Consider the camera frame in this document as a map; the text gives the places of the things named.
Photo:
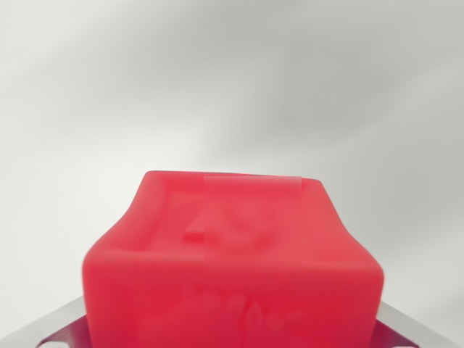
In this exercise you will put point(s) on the black-padded silver gripper right finger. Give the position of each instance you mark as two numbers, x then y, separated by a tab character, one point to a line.
393	335

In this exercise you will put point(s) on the black-padded silver gripper left finger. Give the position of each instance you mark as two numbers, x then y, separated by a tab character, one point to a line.
61	331

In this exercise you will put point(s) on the red embossed rubber cube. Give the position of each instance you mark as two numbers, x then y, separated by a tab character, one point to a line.
235	297

